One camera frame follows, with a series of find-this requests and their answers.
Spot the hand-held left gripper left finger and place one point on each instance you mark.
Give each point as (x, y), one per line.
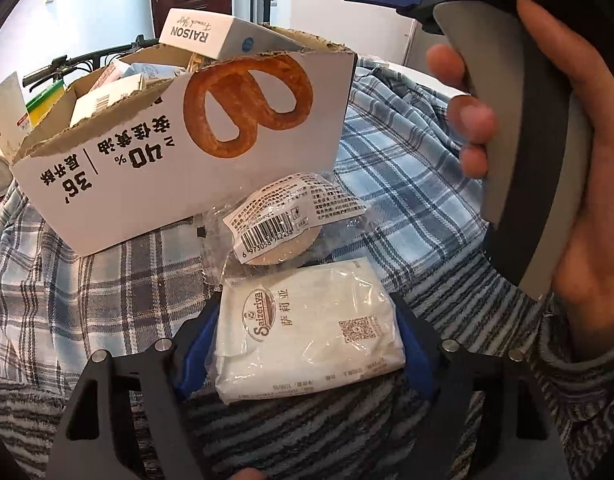
(194, 360)

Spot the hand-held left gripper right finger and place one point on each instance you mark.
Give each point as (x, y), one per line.
(417, 360)

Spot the white napkin pack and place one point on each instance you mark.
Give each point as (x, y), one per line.
(307, 335)

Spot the cardboard box with pretzel print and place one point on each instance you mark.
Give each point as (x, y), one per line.
(137, 195)

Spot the person's right hand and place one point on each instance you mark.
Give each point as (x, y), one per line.
(602, 210)

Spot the person's left hand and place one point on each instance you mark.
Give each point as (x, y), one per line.
(249, 475)

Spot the blue plaid blanket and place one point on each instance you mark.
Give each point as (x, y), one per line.
(412, 160)

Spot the grey striped fleece blanket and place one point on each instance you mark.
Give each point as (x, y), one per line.
(307, 440)

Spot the round cake in clear wrapper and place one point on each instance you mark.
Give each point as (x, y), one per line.
(287, 240)

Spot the white and grey box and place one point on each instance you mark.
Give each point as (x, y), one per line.
(207, 35)

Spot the cream box with barcode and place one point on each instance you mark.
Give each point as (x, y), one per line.
(107, 102)

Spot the green and yellow container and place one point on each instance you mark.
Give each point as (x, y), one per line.
(44, 105)

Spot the black bicycle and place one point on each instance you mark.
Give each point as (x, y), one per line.
(82, 62)

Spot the tall beige tumbler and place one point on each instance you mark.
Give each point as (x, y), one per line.
(4, 120)

